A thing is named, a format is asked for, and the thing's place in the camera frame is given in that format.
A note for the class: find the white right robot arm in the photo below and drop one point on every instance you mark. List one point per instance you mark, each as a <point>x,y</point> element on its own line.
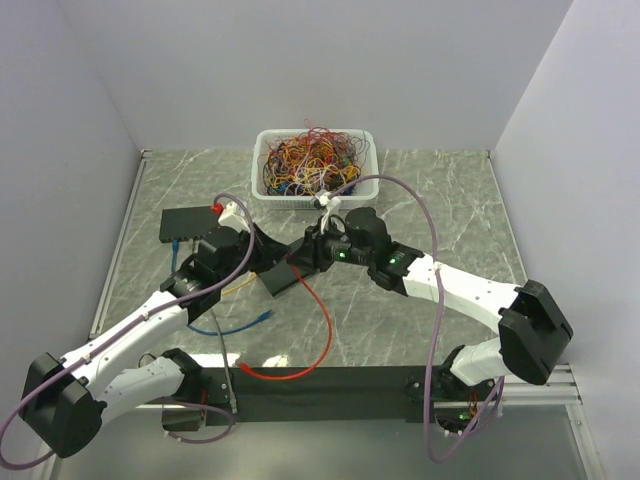
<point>531,331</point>

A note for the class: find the black network switch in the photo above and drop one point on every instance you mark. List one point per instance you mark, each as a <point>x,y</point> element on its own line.
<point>187,223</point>
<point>281,277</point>

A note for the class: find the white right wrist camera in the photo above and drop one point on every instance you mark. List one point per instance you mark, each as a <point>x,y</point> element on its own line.
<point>328,204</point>

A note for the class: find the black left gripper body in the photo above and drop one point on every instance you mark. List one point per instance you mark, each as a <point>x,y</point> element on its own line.
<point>260,257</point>

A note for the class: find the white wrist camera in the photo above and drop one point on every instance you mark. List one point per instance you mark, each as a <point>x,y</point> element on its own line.
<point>328,204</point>
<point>230,215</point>

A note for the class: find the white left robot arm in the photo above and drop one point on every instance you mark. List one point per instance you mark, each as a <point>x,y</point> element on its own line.
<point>68,400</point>

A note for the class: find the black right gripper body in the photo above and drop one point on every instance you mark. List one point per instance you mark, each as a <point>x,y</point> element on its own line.
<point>331,247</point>

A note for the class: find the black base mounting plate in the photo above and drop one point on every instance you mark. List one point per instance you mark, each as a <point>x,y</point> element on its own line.
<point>327,393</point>

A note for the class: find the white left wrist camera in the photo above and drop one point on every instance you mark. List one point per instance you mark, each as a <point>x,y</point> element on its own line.
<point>230,215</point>

